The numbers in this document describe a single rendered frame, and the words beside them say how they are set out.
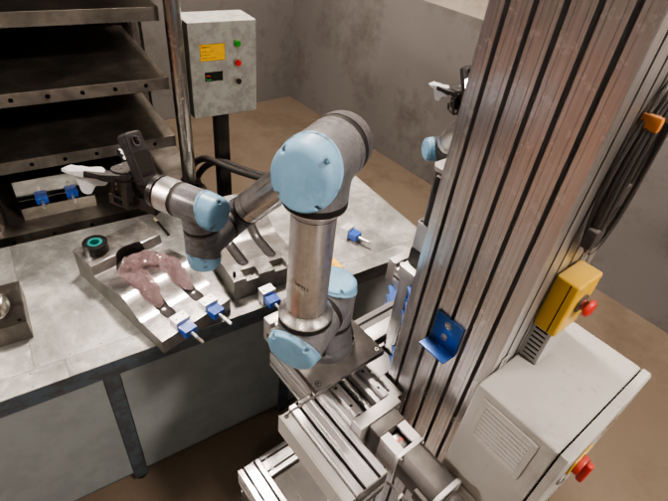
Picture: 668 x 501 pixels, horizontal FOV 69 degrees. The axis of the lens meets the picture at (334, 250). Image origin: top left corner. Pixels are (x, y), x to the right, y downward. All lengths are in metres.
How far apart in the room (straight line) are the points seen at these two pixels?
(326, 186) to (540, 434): 0.61
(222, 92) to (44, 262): 1.01
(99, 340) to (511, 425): 1.20
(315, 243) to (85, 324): 1.05
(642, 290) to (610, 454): 1.16
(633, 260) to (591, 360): 2.27
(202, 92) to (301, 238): 1.50
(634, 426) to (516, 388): 1.89
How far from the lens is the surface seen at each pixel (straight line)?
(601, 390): 1.16
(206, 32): 2.21
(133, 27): 2.71
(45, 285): 1.92
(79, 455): 2.02
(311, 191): 0.76
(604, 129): 0.78
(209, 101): 2.30
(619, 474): 2.72
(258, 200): 1.05
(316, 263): 0.88
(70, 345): 1.69
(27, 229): 2.24
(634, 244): 3.41
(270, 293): 1.68
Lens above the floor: 2.01
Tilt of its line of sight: 39 degrees down
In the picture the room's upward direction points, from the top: 7 degrees clockwise
